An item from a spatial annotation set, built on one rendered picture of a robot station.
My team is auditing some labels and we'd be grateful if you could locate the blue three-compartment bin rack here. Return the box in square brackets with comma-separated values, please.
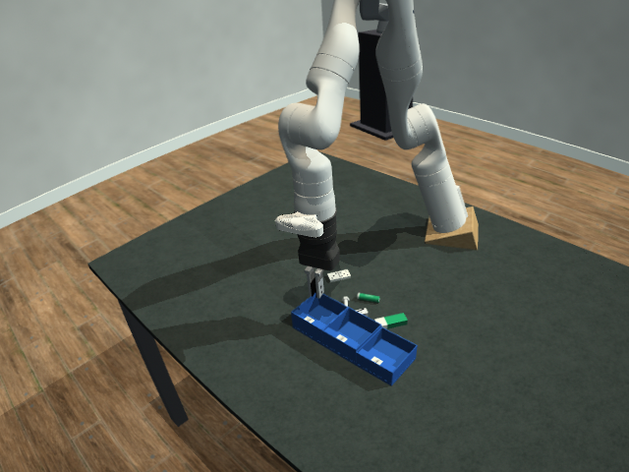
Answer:
[291, 294, 417, 386]

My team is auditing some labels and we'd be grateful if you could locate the green aa battery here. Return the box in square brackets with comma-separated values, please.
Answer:
[357, 293, 380, 303]

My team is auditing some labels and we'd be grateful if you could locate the white domino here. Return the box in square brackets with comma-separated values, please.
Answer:
[327, 269, 351, 282]

